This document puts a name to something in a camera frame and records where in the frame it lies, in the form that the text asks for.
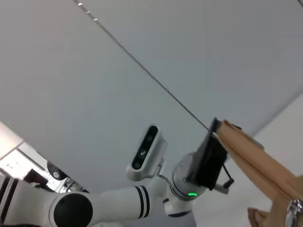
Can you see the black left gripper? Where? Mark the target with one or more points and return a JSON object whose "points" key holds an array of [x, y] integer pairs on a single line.
{"points": [[209, 163]]}

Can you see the khaki canvas food bag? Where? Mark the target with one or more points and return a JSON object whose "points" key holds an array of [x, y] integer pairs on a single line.
{"points": [[260, 170]]}

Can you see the silver metal zipper pull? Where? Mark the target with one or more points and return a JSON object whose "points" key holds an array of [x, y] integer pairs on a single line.
{"points": [[294, 212]]}

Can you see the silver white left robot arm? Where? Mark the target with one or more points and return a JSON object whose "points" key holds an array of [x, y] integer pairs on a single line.
{"points": [[113, 203]]}

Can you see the dark background equipment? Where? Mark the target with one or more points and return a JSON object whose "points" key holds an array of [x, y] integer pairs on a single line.
{"points": [[55, 176]]}

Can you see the white background cabinet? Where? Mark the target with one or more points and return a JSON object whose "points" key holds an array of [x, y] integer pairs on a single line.
{"points": [[14, 151]]}

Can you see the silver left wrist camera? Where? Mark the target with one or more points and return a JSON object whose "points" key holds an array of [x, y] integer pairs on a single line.
{"points": [[148, 153]]}

